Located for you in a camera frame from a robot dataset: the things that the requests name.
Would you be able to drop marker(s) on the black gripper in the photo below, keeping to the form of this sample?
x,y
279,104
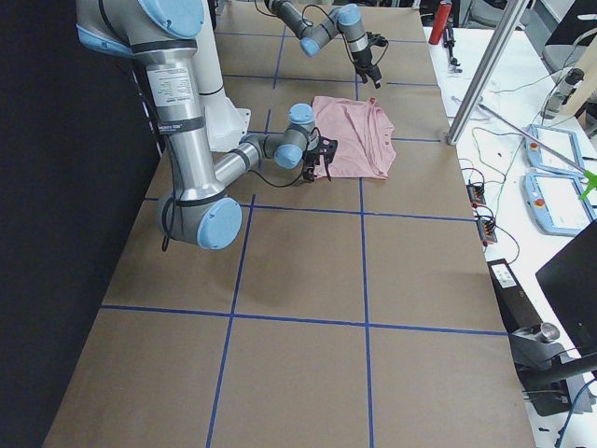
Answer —
x,y
312,162
364,62

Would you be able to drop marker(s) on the pink Snoopy t-shirt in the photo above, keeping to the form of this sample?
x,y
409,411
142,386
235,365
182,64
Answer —
x,y
364,135

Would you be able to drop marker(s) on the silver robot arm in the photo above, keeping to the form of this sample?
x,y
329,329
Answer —
x,y
204,133
345,21

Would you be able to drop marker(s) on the black selfie stick tripod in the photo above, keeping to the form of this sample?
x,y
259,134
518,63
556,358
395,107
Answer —
x,y
449,44

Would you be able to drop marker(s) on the red cylinder bottle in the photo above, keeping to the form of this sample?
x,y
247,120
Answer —
x,y
441,18

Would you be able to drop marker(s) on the orange black electronics board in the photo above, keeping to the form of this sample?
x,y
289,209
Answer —
x,y
476,194

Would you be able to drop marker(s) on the upper blue teach pendant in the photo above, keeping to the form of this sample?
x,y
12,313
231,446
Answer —
x,y
562,141

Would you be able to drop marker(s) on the blue teach pendant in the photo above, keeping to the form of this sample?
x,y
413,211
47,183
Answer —
x,y
554,202
562,141

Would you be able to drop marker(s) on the lower blue teach pendant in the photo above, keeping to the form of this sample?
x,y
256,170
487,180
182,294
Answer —
x,y
554,202

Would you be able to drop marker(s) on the metal reacher grabber stick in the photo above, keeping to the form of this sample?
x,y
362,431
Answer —
x,y
590,176

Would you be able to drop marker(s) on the black box with label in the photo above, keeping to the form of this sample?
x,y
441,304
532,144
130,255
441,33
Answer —
x,y
515,307

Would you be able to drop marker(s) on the black monitor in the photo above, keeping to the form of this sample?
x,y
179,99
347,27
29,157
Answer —
x,y
568,281

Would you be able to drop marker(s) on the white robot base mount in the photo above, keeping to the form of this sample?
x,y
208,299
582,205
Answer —
x,y
225,123

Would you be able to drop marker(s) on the aluminium frame post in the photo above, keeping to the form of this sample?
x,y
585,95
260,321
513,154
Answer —
x,y
489,60

